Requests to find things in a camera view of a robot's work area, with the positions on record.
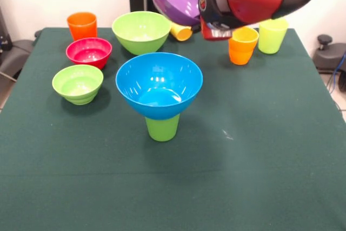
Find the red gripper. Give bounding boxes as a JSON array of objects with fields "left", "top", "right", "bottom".
[{"left": 191, "top": 16, "right": 234, "bottom": 41}]

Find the blue bowl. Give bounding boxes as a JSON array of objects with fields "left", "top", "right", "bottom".
[{"left": 115, "top": 52, "right": 204, "bottom": 121}]

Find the green cup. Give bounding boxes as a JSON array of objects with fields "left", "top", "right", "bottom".
[{"left": 145, "top": 114, "right": 181, "bottom": 142}]

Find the orange cup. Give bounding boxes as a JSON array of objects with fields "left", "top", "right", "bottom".
[{"left": 228, "top": 27, "right": 260, "bottom": 66}]

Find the large green bowl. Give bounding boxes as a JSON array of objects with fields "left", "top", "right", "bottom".
[{"left": 111, "top": 11, "right": 172, "bottom": 56}]

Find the lime yellow cup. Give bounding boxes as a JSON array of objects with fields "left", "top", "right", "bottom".
[{"left": 258, "top": 17, "right": 289, "bottom": 55}]

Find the pink bowl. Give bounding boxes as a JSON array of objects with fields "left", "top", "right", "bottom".
[{"left": 65, "top": 37, "right": 113, "bottom": 70}]

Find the red-orange cup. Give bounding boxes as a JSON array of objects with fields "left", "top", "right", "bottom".
[{"left": 66, "top": 11, "right": 98, "bottom": 42}]

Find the small green bowl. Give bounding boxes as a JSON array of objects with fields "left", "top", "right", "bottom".
[{"left": 51, "top": 64, "right": 104, "bottom": 105}]

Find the black caster base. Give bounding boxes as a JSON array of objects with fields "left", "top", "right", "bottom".
[{"left": 312, "top": 34, "right": 346, "bottom": 74}]

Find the dark green table cloth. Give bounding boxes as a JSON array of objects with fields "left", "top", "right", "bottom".
[{"left": 0, "top": 27, "right": 346, "bottom": 231}]

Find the grey caster base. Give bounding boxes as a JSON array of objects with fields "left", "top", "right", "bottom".
[{"left": 0, "top": 39, "right": 35, "bottom": 80}]

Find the blue cable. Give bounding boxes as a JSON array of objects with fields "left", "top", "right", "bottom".
[{"left": 327, "top": 52, "right": 346, "bottom": 94}]

